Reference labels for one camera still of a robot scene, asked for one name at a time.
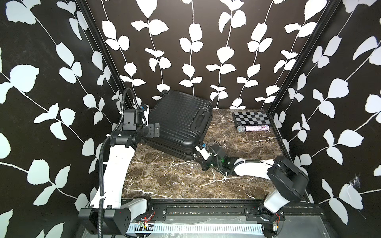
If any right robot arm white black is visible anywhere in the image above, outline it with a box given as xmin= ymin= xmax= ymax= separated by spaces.
xmin=195 ymin=143 xmax=309 ymax=217

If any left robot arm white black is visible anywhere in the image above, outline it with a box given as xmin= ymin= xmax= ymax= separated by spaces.
xmin=78 ymin=106 xmax=160 ymax=238

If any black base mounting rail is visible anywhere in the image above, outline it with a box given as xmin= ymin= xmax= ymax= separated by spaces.
xmin=143 ymin=199 xmax=324 ymax=223

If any black ribbed hard-shell suitcase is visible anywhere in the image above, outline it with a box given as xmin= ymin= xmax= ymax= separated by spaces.
xmin=146 ymin=90 xmax=212 ymax=161

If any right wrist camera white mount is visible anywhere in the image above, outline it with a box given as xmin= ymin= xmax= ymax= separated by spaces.
xmin=195 ymin=144 xmax=210 ymax=160

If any glittery pink cylinder tube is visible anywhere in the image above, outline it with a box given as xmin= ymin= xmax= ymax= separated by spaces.
xmin=237 ymin=125 xmax=270 ymax=132

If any black white checkerboard plate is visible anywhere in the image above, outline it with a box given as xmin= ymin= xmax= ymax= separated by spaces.
xmin=232 ymin=111 xmax=271 ymax=126

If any white slotted cable duct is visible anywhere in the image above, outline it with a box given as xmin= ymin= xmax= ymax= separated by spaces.
xmin=126 ymin=223 xmax=264 ymax=236

